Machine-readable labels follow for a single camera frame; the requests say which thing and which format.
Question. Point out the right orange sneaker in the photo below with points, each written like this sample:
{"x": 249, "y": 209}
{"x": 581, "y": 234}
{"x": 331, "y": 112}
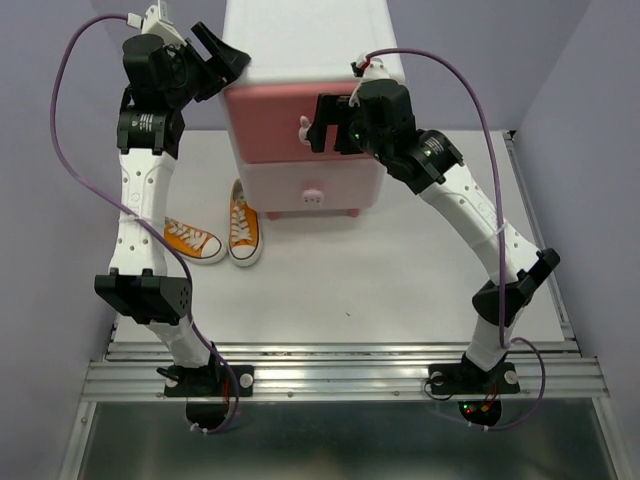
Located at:
{"x": 245, "y": 241}

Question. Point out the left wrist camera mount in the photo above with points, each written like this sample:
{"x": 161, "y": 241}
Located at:
{"x": 156, "y": 21}

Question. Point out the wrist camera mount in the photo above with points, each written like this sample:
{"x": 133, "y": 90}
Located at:
{"x": 367, "y": 70}
{"x": 156, "y": 21}

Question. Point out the orange sneaker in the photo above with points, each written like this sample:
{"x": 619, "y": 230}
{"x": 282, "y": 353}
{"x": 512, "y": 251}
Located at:
{"x": 245, "y": 241}
{"x": 195, "y": 245}

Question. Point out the aluminium mounting rail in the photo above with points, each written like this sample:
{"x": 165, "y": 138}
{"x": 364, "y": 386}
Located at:
{"x": 341, "y": 371}

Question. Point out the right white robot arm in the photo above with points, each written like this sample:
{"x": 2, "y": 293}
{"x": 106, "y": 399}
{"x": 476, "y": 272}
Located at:
{"x": 516, "y": 268}

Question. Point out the left orange sneaker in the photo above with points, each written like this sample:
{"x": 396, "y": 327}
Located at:
{"x": 195, "y": 245}

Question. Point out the white shoe cabinet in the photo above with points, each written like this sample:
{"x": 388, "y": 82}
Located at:
{"x": 293, "y": 42}

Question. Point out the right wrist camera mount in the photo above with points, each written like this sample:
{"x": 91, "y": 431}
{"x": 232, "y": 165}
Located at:
{"x": 367, "y": 70}

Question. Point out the light pink lower drawer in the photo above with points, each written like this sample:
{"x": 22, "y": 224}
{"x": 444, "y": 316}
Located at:
{"x": 315, "y": 185}

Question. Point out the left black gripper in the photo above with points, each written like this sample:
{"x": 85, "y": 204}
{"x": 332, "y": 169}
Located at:
{"x": 229, "y": 63}

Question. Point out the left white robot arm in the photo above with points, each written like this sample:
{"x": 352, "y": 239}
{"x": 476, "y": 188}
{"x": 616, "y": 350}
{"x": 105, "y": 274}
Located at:
{"x": 137, "y": 284}

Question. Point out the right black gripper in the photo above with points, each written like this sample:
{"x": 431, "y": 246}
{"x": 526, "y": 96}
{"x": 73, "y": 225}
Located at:
{"x": 333, "y": 108}

